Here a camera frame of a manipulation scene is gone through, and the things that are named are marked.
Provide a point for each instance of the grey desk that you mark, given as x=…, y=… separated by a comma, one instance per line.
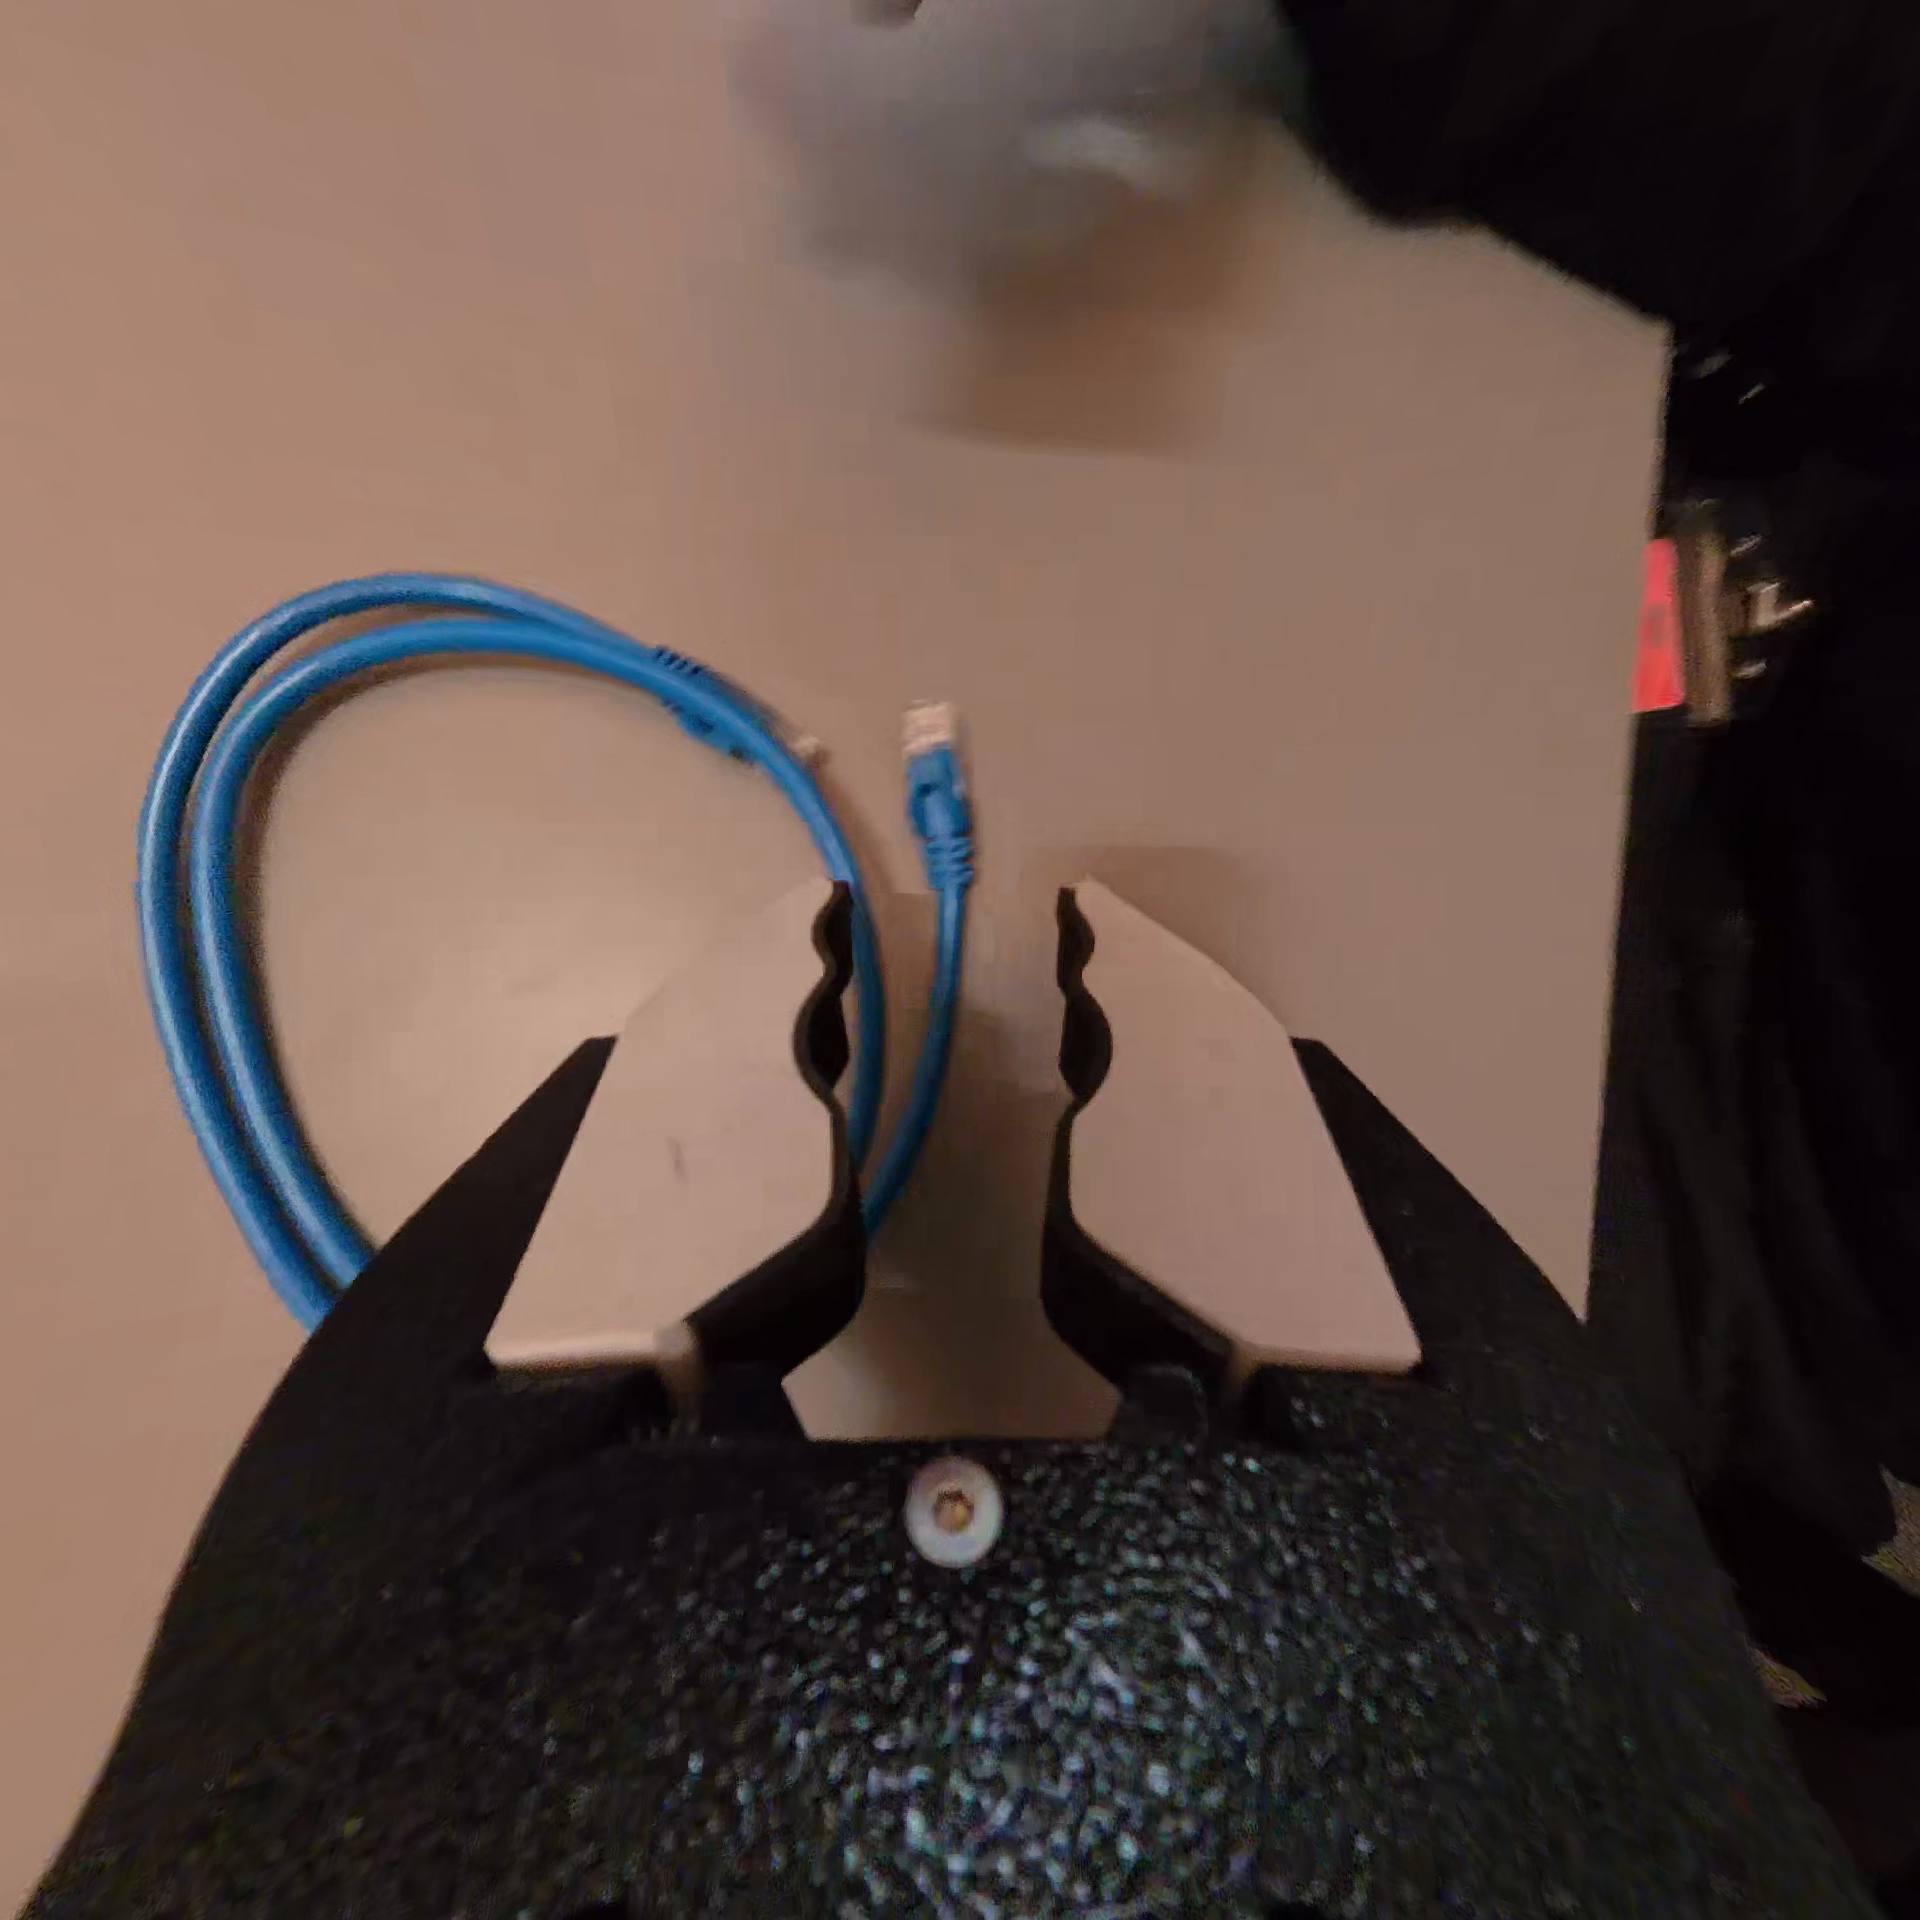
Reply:
x=1275, y=600

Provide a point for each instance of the person's dark clothing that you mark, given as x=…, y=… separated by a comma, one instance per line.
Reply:
x=1769, y=1124

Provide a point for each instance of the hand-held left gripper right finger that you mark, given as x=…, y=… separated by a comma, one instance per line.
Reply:
x=1214, y=1171

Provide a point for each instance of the person's right forearm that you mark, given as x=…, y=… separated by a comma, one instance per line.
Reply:
x=1621, y=135

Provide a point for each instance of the red-labelled metal bracket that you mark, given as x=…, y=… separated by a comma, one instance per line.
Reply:
x=1702, y=616

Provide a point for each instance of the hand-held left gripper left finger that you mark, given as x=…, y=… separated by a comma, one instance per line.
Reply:
x=674, y=1154

